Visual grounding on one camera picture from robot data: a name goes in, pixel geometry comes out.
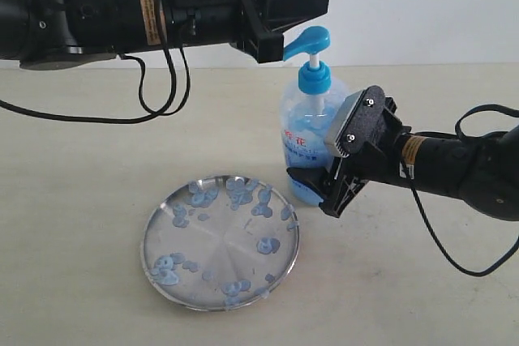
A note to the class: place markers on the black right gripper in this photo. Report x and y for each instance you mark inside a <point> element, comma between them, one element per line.
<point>346,177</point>

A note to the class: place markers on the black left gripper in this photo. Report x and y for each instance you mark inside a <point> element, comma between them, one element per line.
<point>253,27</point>

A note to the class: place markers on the blue pump lotion bottle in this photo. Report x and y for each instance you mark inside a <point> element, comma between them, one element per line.
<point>309,103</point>

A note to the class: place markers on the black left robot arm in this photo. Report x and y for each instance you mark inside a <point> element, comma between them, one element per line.
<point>61,34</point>

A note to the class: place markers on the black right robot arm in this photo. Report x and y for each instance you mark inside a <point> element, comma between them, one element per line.
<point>480,171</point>

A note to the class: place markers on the round stainless steel plate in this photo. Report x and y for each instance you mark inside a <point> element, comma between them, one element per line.
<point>220,243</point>

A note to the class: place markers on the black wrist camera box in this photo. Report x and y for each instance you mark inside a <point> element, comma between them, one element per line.
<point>354,122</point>

